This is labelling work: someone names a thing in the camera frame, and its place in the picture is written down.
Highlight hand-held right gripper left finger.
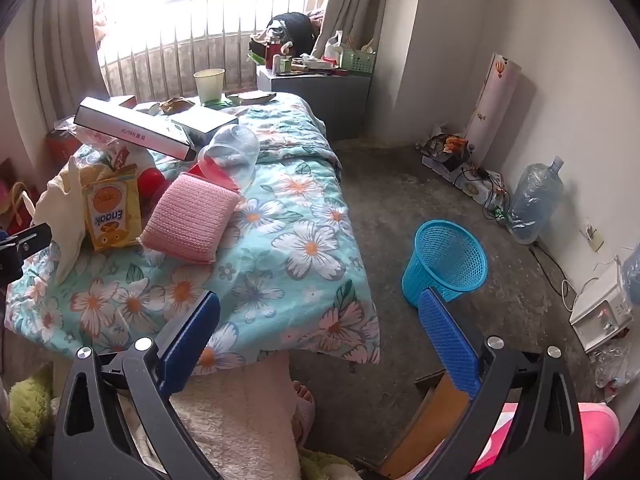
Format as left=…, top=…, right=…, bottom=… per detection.
left=51, top=290, right=236, bottom=480

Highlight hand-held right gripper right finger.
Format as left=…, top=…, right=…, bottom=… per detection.
left=417, top=287, right=587, bottom=480

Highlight red plastic plate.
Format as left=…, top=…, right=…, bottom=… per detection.
left=187, top=157, right=241, bottom=191

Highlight wall socket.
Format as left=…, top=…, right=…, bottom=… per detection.
left=580, top=220, right=606, bottom=252

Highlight red paper bag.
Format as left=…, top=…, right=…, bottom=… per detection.
left=0, top=157, right=47, bottom=234

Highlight person's leg in cream fleece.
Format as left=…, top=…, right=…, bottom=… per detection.
left=125, top=352, right=317, bottom=480

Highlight metal window railing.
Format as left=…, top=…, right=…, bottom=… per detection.
left=97, top=0, right=309, bottom=102

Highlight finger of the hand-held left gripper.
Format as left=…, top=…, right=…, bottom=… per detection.
left=0, top=222, right=54, bottom=287

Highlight large clear water jug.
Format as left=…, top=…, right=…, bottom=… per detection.
left=507, top=156, right=565, bottom=245

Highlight green plush toy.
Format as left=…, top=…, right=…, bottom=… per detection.
left=6, top=364, right=57, bottom=452

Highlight crumpled brown wrappers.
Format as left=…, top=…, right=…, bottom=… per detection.
left=135, top=97, right=197, bottom=116

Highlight blue plastic bag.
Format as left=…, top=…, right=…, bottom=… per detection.
left=622, top=241, right=640, bottom=307

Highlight white appliance box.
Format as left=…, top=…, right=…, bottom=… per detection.
left=569, top=262, right=637, bottom=354

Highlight pale paper cup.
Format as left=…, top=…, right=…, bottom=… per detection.
left=193, top=68, right=227, bottom=106

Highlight grey bedside cabinet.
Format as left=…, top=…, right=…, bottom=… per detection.
left=257, top=66, right=374, bottom=142

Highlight floral turquoise blanket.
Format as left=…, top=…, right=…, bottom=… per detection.
left=5, top=92, right=382, bottom=377

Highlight grey curtain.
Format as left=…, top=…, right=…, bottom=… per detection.
left=312, top=0, right=397, bottom=59
left=29, top=0, right=109, bottom=132

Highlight green plastic storage basket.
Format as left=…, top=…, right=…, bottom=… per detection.
left=340, top=49, right=377, bottom=74

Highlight pink clothing with white print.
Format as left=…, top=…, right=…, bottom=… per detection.
left=472, top=402, right=621, bottom=480

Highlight red ball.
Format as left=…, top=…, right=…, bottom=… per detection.
left=137, top=167, right=166, bottom=211

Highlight long white box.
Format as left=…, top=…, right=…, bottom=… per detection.
left=74, top=96, right=197, bottom=162

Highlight yellow snack packet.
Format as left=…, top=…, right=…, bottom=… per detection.
left=82, top=164, right=143, bottom=252

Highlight clear plastic bag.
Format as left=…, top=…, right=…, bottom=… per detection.
left=590, top=340, right=634, bottom=402

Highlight wooden stool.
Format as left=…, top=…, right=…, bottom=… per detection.
left=354, top=370, right=473, bottom=480

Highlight clear plastic bowl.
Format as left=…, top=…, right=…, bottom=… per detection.
left=197, top=125, right=261, bottom=194

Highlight orange snack bag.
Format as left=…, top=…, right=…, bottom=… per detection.
left=424, top=132, right=471, bottom=171

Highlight white plastic bag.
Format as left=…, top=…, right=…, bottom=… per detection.
left=323, top=30, right=346, bottom=62

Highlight black bag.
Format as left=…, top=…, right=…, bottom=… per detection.
left=265, top=11, right=316, bottom=57

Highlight pink knitted pad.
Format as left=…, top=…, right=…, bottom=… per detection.
left=140, top=172, right=241, bottom=265

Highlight white cable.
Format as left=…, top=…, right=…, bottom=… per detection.
left=560, top=255, right=622, bottom=312

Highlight black cable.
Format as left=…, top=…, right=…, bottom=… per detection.
left=529, top=241, right=572, bottom=302

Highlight blue plastic mesh basket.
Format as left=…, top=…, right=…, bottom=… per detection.
left=401, top=219, right=489, bottom=307

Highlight rolled white printed poster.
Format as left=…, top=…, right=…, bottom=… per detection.
left=465, top=53, right=523, bottom=168

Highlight flat grey box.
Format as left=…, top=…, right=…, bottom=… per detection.
left=171, top=107, right=239, bottom=147

